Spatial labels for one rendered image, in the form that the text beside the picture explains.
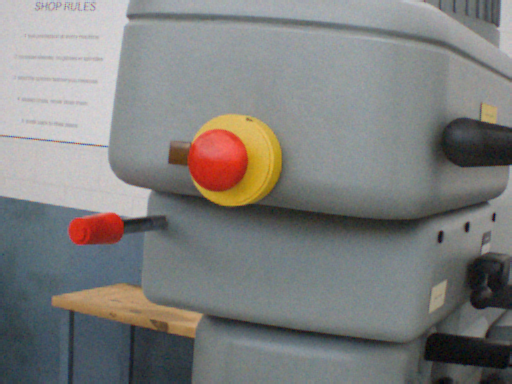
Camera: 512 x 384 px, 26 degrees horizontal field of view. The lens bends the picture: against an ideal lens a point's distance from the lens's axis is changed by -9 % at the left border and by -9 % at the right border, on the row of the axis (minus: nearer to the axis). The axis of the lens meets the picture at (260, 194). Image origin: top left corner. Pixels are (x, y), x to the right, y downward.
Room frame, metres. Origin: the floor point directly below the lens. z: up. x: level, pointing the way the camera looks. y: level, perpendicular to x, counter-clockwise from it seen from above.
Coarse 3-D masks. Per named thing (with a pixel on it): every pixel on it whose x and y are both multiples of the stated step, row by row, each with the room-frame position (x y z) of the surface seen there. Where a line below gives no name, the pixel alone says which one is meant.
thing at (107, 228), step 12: (84, 216) 0.81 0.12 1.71; (96, 216) 0.82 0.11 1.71; (108, 216) 0.83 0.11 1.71; (144, 216) 0.90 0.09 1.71; (156, 216) 0.91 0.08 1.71; (168, 216) 0.92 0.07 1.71; (72, 228) 0.80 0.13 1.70; (84, 228) 0.79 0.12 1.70; (96, 228) 0.80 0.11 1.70; (108, 228) 0.82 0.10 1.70; (120, 228) 0.83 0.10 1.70; (132, 228) 0.87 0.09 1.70; (144, 228) 0.89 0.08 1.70; (156, 228) 0.91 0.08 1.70; (72, 240) 0.80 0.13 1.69; (84, 240) 0.80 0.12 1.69; (96, 240) 0.81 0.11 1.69; (108, 240) 0.82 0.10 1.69
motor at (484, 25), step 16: (432, 0) 1.15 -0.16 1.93; (448, 0) 1.15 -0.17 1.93; (464, 0) 1.16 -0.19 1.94; (480, 0) 1.16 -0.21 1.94; (496, 0) 1.20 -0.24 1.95; (464, 16) 1.16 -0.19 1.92; (480, 16) 1.16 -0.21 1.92; (496, 16) 1.20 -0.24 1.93; (480, 32) 1.16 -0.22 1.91; (496, 32) 1.19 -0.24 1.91
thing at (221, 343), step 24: (216, 336) 0.95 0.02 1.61; (240, 336) 0.94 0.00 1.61; (264, 336) 0.93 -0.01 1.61; (288, 336) 0.93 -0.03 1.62; (312, 336) 0.92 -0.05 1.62; (336, 336) 0.92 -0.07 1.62; (216, 360) 0.95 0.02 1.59; (240, 360) 0.94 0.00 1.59; (264, 360) 0.93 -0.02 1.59; (288, 360) 0.92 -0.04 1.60; (312, 360) 0.91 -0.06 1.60; (336, 360) 0.91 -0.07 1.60; (360, 360) 0.91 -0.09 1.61; (384, 360) 0.91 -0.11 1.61; (408, 360) 0.94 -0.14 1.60
